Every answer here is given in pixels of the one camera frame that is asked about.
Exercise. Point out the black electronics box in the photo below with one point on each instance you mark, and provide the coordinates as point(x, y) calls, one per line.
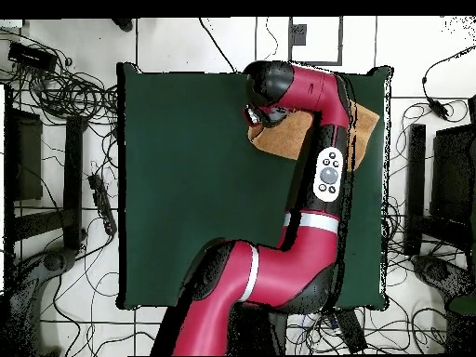
point(31, 55)

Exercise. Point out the tan terry towel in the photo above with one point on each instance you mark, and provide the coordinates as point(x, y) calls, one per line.
point(286, 137)

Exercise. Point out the dark grey square plate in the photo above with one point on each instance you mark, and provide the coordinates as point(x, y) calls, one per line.
point(298, 35)

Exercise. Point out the long black power strip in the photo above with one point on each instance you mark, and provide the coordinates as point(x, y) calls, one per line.
point(351, 331)

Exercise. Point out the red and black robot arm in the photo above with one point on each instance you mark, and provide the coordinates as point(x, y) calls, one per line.
point(316, 89)

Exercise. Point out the dark flat panel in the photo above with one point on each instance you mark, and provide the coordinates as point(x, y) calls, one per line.
point(28, 156)
point(453, 167)

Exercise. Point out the grey square floor frame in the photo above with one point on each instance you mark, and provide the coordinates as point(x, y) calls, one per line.
point(340, 44)

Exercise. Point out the dark stand foot with knob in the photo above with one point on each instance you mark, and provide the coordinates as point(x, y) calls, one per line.
point(54, 261)
point(437, 271)

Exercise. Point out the dark green table cloth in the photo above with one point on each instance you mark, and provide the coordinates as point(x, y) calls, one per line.
point(186, 204)

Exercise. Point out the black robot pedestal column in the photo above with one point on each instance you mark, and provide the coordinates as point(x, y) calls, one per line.
point(260, 331)

